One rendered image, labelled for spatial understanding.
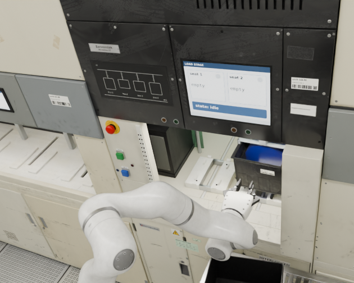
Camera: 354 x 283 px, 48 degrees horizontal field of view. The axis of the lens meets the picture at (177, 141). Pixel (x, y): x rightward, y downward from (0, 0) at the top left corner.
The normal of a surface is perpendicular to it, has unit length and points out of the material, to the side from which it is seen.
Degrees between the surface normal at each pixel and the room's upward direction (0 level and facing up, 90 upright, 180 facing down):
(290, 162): 90
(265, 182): 93
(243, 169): 93
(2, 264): 0
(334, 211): 90
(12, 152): 0
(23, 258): 0
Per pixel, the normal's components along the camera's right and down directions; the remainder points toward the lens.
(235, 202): -0.16, -0.80
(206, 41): -0.41, 0.61
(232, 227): 0.29, -0.34
